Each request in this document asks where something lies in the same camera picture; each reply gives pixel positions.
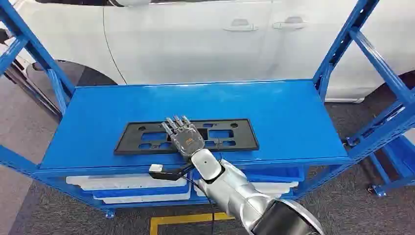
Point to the white car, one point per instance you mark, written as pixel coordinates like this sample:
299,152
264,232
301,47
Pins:
181,42

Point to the black plastic plate frame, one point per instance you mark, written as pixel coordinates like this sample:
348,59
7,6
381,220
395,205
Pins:
240,134

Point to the blue metal shelf rack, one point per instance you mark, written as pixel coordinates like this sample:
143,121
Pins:
400,152
278,116

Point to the yellow floor tape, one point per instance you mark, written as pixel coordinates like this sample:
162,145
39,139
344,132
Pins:
181,219

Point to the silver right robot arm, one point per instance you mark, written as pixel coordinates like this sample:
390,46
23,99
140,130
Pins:
240,194

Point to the blue plastic bin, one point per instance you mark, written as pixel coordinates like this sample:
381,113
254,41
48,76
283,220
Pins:
275,174
139,191

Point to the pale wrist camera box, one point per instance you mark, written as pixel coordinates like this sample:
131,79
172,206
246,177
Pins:
156,168

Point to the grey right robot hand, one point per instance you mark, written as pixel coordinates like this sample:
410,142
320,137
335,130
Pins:
185,139

